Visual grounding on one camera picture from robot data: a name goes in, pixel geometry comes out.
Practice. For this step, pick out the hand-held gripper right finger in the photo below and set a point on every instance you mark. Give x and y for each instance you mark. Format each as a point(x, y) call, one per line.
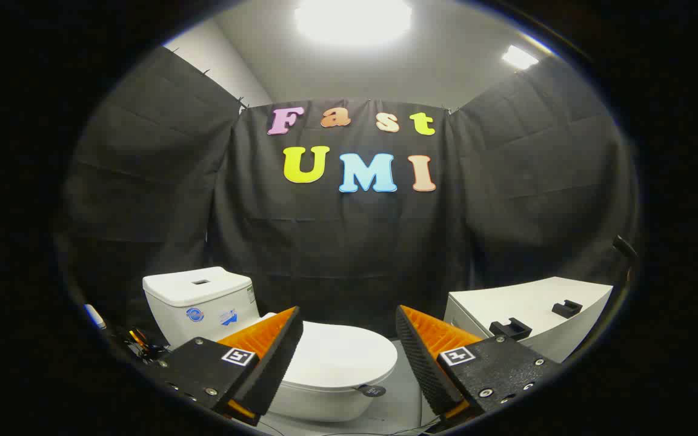
point(425, 363)

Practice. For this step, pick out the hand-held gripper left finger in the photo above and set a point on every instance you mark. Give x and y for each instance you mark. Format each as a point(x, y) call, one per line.
point(273, 363)

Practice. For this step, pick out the black oval lid tab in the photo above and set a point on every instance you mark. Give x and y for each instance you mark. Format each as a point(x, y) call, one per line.
point(373, 390)

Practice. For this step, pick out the white toilet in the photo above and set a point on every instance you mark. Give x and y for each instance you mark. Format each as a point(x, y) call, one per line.
point(197, 293)

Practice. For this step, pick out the black plastic holder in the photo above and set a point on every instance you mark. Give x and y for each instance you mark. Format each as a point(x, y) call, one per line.
point(567, 309)
point(509, 330)

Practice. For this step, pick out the white drawer cabinet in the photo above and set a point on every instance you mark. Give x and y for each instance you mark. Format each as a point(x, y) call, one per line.
point(525, 303)

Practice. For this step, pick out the black backdrop cloth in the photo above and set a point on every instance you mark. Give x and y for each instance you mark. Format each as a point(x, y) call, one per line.
point(337, 242)

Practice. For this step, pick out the small ceiling light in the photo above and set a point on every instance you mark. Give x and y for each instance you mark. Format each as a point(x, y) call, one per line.
point(518, 57)

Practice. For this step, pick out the large ceiling light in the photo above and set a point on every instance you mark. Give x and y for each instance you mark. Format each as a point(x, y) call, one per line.
point(352, 21)

